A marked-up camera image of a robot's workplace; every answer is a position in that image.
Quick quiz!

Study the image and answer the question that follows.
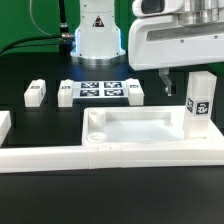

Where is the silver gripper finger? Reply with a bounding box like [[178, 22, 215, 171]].
[[159, 68, 172, 96]]

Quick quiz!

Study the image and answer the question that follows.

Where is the grey thin cable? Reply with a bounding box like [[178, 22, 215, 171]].
[[28, 0, 54, 37]]

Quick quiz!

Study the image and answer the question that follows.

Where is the white U-shaped fence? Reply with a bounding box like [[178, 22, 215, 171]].
[[0, 112, 224, 173]]

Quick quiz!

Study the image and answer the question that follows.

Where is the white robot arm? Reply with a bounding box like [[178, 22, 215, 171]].
[[71, 0, 224, 86]]

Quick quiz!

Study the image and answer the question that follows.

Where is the black cable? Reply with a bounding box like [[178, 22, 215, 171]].
[[0, 32, 76, 56]]

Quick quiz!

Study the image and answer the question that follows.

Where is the fiducial marker plate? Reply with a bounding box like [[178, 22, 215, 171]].
[[73, 81, 127, 99]]

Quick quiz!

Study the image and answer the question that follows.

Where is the white desk top tray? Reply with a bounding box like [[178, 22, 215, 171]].
[[82, 106, 224, 146]]

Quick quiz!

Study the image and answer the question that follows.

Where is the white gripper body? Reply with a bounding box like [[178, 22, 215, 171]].
[[128, 0, 224, 70]]

